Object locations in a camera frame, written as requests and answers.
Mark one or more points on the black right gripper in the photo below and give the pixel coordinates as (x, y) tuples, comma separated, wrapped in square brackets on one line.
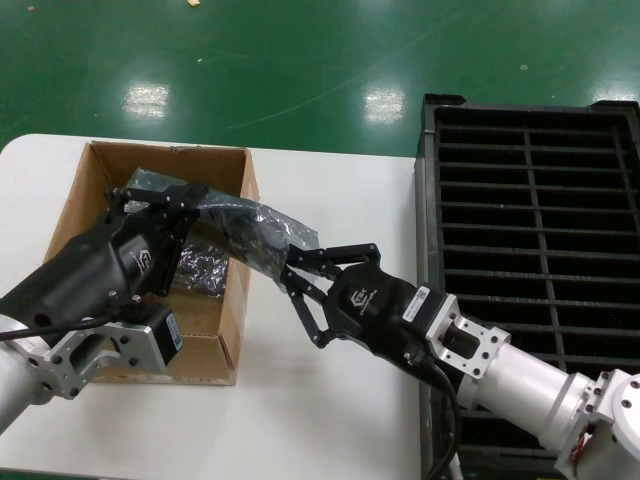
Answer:
[(370, 310)]

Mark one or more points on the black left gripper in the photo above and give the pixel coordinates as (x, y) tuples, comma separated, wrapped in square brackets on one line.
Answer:
[(100, 270)]

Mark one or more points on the grey antistatic bubble bag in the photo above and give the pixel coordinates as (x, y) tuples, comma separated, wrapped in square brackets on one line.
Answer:
[(295, 227)]

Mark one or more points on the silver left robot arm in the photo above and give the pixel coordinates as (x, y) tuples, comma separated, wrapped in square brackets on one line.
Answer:
[(15, 380)]

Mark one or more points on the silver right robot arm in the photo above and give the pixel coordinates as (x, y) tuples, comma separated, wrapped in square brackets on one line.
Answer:
[(530, 380)]

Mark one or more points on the bagged graphics card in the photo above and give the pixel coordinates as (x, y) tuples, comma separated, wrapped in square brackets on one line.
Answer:
[(205, 270)]

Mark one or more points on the brown cardboard box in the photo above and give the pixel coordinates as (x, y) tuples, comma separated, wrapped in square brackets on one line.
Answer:
[(200, 320)]

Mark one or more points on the black slotted container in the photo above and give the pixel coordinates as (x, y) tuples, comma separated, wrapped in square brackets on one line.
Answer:
[(430, 200)]

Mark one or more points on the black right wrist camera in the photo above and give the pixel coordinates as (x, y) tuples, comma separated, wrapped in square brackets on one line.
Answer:
[(417, 302)]

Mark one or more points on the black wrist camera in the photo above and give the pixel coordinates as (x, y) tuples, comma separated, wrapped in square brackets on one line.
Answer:
[(167, 340), (417, 302)]

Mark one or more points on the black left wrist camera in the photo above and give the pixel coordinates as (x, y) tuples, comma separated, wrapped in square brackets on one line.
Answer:
[(167, 340)]

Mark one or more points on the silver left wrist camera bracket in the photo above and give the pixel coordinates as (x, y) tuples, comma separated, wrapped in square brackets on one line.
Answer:
[(140, 345)]

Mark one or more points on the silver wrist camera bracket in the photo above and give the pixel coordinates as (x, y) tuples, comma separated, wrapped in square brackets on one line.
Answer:
[(140, 345), (470, 345)]

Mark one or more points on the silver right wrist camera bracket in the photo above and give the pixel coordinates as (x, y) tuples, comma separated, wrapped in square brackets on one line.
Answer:
[(470, 345)]

